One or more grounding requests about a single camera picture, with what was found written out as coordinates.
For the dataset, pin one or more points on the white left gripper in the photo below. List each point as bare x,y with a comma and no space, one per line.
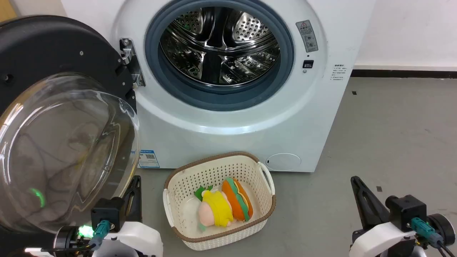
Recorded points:
139,239

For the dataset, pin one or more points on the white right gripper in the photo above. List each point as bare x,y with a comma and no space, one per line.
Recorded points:
382,241

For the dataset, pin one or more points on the washer door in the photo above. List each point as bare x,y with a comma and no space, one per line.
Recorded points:
53,117

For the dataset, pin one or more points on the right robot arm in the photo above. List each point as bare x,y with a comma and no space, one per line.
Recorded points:
442,228

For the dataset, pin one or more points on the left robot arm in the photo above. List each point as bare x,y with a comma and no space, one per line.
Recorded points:
68,237

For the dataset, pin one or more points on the white front-load washing machine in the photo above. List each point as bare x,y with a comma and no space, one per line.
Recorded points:
228,121

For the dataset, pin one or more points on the metal door hinge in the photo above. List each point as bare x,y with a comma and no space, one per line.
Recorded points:
130,60

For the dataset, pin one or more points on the blue white energy label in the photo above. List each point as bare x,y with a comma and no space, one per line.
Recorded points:
148,159

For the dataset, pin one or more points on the cream plastic laundry basket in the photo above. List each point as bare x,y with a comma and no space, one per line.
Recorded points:
178,192

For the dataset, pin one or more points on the pink yellow plush doll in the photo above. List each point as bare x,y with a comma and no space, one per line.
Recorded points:
216,210

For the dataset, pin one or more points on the round drain filter cover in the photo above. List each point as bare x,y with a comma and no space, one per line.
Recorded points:
284,161

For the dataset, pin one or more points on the orange hot dog plush toy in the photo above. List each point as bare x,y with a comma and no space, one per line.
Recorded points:
237,200

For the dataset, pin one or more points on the grey warning sticker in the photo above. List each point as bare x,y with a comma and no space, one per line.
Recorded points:
307,35

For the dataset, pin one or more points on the stainless steel drum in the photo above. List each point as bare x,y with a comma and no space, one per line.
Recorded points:
219,43

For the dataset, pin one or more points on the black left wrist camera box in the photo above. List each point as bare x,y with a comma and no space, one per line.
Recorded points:
107,212

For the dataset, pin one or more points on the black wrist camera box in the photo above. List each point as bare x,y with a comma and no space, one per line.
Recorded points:
107,212
407,212

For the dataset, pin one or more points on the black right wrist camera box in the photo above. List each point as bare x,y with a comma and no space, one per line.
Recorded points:
407,212

